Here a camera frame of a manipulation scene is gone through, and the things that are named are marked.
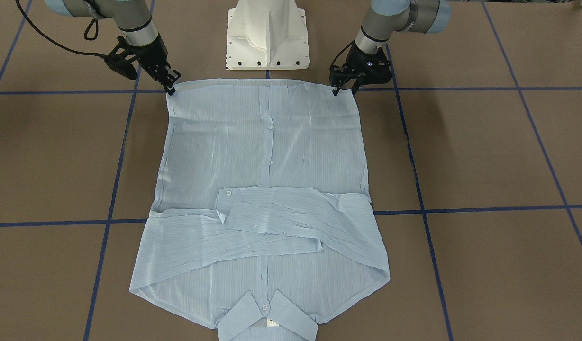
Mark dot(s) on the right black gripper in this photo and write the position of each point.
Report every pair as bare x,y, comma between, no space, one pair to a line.
151,55

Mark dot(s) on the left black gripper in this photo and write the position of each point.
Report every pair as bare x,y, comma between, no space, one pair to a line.
357,57

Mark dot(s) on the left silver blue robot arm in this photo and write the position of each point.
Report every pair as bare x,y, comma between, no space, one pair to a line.
386,17

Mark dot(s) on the light blue striped shirt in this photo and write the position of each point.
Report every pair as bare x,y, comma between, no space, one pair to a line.
262,226

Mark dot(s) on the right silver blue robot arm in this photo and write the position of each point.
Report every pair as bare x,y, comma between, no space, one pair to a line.
140,41

